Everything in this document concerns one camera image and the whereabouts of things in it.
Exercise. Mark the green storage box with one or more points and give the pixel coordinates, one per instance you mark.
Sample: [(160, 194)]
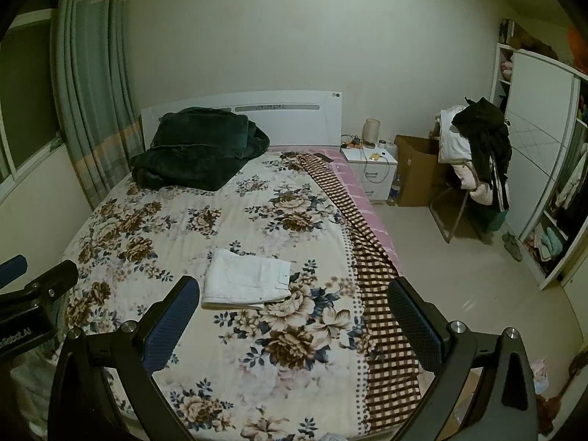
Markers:
[(497, 219)]

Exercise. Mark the black striped jacket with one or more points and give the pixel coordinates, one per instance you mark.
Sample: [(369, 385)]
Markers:
[(489, 142)]

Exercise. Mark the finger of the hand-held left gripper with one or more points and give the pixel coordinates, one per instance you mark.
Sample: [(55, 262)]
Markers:
[(53, 278), (13, 267)]

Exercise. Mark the pair of grey slippers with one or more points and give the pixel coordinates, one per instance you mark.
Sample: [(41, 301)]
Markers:
[(512, 246)]

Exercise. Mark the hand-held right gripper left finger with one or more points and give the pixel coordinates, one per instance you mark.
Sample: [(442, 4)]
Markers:
[(164, 330)]

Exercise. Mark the white window frame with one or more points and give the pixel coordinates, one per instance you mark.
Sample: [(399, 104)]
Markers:
[(32, 161)]

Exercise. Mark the pink patterned bag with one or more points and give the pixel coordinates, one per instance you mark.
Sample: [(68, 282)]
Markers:
[(542, 376)]

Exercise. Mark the pile of white clothes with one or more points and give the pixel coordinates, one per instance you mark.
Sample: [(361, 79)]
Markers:
[(452, 142)]

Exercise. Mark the green striped curtain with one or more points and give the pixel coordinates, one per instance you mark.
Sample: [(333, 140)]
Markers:
[(96, 78)]

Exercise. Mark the white sliding-door wardrobe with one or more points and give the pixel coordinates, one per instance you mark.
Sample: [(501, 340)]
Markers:
[(537, 147)]

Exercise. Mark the plastic bottle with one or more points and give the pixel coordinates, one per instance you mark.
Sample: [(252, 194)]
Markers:
[(393, 194)]

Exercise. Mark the bed with floral cover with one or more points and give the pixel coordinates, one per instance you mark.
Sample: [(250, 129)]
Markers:
[(193, 220)]

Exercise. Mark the metal folding chair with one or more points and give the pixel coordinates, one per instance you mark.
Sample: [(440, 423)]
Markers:
[(448, 220)]

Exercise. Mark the white nightstand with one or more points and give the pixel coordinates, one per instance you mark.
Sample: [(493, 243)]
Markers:
[(374, 174)]

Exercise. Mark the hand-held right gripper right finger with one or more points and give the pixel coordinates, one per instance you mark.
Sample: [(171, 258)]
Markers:
[(414, 326)]

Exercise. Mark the black phone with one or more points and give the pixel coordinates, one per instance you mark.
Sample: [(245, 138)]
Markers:
[(324, 157)]

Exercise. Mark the pink bed sheet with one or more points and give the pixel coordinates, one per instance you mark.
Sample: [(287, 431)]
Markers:
[(367, 211)]

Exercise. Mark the large brown cardboard box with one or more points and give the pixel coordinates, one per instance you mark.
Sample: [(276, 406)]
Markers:
[(415, 174)]

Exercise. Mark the small cream table lamp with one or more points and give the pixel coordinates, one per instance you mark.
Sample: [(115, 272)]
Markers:
[(372, 131)]

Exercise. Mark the white bed headboard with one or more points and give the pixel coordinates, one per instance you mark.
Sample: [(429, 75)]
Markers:
[(294, 110)]

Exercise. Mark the white pants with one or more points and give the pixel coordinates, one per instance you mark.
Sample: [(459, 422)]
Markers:
[(248, 278)]

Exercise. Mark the dark green plush blanket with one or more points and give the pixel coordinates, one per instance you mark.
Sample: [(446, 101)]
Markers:
[(197, 147)]

